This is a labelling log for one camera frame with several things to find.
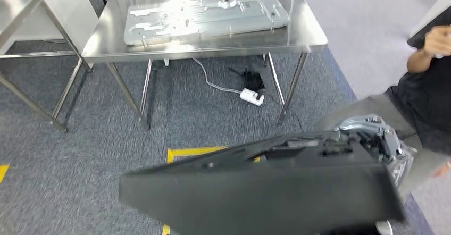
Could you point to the black plastic frame part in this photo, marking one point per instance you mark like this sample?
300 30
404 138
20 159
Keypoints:
246 198

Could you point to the steel workbench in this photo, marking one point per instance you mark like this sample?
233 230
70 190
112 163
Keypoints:
105 46

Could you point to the white power strip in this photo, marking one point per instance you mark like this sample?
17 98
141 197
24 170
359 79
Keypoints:
252 97

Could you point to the black power adapter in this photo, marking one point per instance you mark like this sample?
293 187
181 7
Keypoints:
253 82

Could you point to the grey stamped metal plate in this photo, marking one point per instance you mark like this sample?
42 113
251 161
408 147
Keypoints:
211 25

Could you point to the white cabinet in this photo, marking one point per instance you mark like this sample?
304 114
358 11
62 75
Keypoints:
70 15

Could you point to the person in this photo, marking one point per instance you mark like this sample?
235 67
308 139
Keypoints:
430 103

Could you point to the yellow floor tape strip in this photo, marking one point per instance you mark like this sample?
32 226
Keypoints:
3 173

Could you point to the steel side table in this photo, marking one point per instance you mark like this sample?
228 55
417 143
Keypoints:
17 1

